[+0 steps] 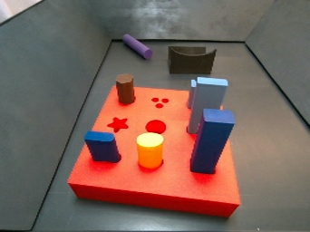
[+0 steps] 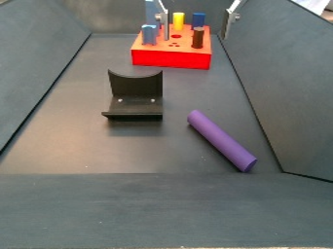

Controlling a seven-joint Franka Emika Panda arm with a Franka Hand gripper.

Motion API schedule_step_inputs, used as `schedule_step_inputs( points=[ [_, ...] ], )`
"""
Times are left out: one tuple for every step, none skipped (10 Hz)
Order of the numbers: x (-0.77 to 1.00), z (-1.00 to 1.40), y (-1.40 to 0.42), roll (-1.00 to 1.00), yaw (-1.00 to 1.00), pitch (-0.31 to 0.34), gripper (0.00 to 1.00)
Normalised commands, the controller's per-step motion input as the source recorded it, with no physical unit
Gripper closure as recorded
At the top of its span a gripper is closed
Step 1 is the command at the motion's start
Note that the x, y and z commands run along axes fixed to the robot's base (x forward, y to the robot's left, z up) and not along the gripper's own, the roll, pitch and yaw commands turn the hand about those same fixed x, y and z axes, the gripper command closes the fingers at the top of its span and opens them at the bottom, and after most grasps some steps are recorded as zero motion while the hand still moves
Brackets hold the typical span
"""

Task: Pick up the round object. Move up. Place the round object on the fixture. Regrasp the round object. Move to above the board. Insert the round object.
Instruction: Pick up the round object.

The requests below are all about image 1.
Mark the purple foam cylinder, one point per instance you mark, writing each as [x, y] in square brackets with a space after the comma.
[136, 46]

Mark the yellow orange cylinder peg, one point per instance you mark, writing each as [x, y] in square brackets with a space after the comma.
[148, 147]

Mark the brown hexagonal peg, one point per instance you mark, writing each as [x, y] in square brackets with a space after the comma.
[124, 87]

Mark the small light blue peg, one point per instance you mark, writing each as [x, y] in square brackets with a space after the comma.
[191, 92]

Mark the dark blue tall block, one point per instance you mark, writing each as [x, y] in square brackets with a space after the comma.
[216, 125]

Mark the light blue tall block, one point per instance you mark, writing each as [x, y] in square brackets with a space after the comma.
[208, 97]

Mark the dark blue short peg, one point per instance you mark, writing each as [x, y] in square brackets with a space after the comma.
[102, 146]

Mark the black curved cradle stand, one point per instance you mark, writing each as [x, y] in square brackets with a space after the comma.
[190, 60]

